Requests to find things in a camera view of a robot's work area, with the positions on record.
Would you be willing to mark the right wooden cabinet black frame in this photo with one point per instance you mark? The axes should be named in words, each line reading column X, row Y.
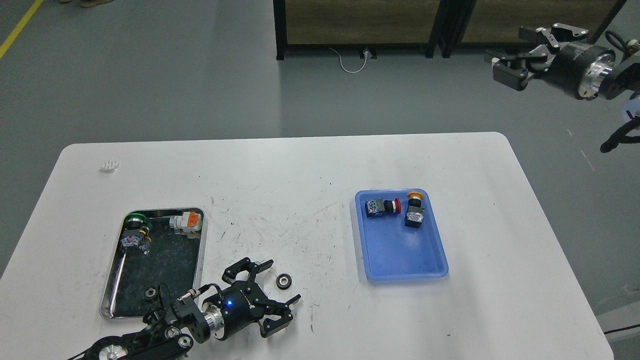
column 496, row 23

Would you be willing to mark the wooden cabinet black frame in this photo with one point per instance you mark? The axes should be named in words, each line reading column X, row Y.
column 496, row 23
column 359, row 25

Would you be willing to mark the blue plastic tray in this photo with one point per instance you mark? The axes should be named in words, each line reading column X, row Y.
column 391, row 251

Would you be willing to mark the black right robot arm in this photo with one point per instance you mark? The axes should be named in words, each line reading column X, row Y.
column 624, row 77

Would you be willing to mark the green push button switch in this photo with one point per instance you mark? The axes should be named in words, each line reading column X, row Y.
column 135, row 235

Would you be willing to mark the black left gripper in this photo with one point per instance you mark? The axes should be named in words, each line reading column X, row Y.
column 244, row 302

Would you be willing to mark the red push button switch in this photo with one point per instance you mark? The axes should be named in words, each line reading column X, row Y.
column 378, row 207

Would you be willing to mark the yellow push button switch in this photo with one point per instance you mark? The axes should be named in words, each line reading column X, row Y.
column 415, row 213

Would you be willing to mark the orange white switch block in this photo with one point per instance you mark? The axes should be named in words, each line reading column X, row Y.
column 189, row 223

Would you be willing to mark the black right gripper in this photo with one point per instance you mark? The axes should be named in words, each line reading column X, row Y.
column 577, row 70

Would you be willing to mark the small white plastic clip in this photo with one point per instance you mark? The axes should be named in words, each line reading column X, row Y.
column 109, row 167

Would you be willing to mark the left wooden cabinet black frame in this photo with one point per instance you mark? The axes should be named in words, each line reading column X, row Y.
column 359, row 25

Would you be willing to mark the silver metal tray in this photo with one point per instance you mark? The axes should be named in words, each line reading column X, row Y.
column 173, row 264

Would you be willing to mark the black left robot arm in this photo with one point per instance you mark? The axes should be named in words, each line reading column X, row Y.
column 176, row 323

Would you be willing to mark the black gear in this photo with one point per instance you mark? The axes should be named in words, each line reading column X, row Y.
column 151, row 294
column 284, row 281

